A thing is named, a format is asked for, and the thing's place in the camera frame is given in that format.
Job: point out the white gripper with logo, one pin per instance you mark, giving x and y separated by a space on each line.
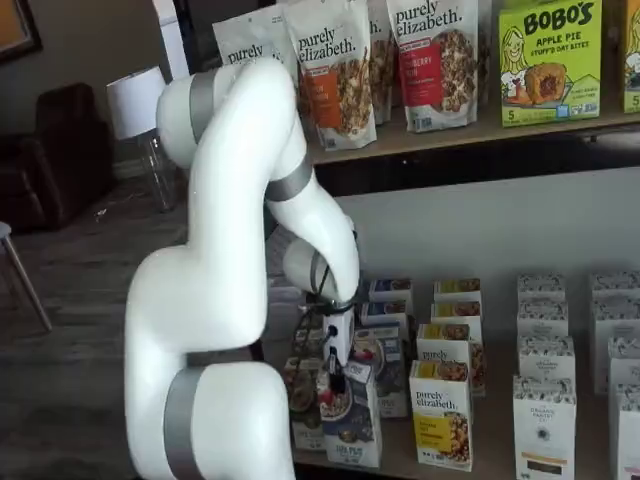
345 340

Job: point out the blue white flax oatmeal box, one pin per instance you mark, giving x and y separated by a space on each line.
390 380
350 425
392 289
387 312

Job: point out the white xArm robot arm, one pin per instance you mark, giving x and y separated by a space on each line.
225 200

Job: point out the green apple cinnamon oatmeal box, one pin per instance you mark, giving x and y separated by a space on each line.
310 345
305 400

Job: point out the yellow white granola box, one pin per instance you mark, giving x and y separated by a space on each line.
440 415
457 289
442 345
455 311

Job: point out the wooden shelf board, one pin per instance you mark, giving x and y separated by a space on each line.
450 137
500 400

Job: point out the white patterned pantry box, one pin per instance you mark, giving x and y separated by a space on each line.
545 425
617 320
615 287
542 320
545 357
542 287
625 360
630 435

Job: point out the green Bobo's apple pie box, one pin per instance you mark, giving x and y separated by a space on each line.
550 75

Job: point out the yellow snack box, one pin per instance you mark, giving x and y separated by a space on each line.
632 60

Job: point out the orange pumpkin cinnamon granola bag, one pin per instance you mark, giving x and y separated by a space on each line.
382 60
340 100

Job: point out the chair with metal leg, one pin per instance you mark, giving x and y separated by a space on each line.
26 280

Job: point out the white shade glass base lamp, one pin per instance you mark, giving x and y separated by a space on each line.
132 105

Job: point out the blue vanilla chocolate granola bag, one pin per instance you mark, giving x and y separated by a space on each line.
245 45

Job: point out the dark brown armchair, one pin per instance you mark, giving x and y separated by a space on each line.
60 165

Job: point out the black metal shelf rack frame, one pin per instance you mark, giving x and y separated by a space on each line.
450 172

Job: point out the dark framed wall picture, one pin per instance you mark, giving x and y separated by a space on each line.
15 25

